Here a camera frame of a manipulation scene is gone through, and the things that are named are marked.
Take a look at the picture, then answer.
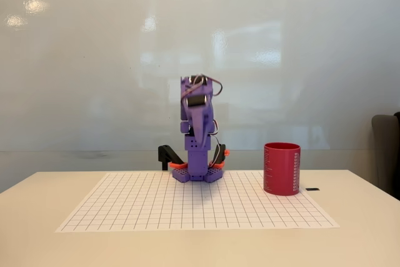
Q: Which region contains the red cup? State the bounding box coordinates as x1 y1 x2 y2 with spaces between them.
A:
262 142 301 197

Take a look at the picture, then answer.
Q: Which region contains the black table clamp orange knob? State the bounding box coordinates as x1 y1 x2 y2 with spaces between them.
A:
207 143 231 169

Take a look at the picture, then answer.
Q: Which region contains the black table clamp orange pad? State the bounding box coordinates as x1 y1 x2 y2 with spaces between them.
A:
157 144 189 171

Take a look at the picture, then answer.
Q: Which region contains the white grid paper mat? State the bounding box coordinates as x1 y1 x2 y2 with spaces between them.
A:
55 171 341 234

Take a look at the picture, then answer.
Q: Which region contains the dark grey chair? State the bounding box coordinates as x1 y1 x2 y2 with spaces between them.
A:
371 111 400 201

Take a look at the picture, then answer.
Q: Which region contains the red white black servo cable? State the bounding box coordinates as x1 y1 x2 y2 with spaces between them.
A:
181 74 224 155

